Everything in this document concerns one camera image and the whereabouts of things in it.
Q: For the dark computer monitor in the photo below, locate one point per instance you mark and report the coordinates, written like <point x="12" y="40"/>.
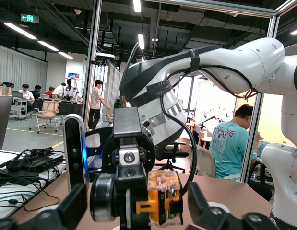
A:
<point x="2" y="119"/>

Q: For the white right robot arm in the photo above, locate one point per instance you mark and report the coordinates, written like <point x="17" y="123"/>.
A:
<point x="234" y="60"/>

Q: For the cream plastic chair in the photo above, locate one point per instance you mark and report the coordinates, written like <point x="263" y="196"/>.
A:
<point x="205" y="160"/>

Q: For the black flat electronics box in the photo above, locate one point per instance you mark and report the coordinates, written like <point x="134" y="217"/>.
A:
<point x="45" y="159"/>

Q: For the white rolling cart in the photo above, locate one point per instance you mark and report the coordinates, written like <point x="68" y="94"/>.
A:
<point x="18" y="107"/>

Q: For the white mesh office chair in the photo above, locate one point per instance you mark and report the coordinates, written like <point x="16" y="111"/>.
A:
<point x="48" y="109"/>

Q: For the small dark desktop robot arm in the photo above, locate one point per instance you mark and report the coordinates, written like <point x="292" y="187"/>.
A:
<point x="210" y="121"/>

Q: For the seated person dark shirt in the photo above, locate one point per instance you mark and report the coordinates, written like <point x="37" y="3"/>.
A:
<point x="37" y="92"/>

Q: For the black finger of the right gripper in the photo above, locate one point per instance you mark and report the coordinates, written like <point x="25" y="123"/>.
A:
<point x="129" y="215"/>

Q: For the seated person white shirt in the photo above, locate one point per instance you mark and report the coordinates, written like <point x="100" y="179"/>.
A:
<point x="27" y="94"/>

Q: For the white humanoid robot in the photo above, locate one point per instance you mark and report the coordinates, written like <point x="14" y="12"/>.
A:
<point x="70" y="89"/>

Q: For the person in teal shirt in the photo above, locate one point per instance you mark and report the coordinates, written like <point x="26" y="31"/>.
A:
<point x="227" y="148"/>

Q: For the black office chair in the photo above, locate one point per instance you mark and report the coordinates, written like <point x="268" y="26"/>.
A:
<point x="174" y="155"/>

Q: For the aluminium frame top beam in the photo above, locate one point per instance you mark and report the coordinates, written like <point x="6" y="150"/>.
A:
<point x="234" y="9"/>

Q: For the green exit sign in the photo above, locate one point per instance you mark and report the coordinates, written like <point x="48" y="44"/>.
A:
<point x="30" y="18"/>

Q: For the standing person patterned shirt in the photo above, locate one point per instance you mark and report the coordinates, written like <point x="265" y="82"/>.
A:
<point x="95" y="98"/>

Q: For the ceiling strip light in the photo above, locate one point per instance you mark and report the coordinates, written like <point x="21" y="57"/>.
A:
<point x="137" y="6"/>
<point x="20" y="30"/>
<point x="48" y="45"/>
<point x="65" y="55"/>
<point x="141" y="42"/>

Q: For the seated person red shirt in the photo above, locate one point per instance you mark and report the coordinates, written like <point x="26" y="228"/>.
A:
<point x="50" y="93"/>

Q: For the aluminium frame post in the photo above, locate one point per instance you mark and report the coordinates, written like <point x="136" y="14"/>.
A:
<point x="91" y="60"/>
<point x="252" y="134"/>

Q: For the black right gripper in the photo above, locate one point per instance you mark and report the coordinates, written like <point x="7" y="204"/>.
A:
<point x="126" y="122"/>

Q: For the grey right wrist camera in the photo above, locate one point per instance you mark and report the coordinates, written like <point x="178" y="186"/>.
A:
<point x="75" y="148"/>

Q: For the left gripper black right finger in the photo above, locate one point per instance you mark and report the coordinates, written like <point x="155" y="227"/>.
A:
<point x="210" y="218"/>

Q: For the black power brick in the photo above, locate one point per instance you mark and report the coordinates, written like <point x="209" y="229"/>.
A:
<point x="16" y="164"/>

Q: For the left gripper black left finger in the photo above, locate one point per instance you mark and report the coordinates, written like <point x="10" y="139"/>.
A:
<point x="54" y="218"/>

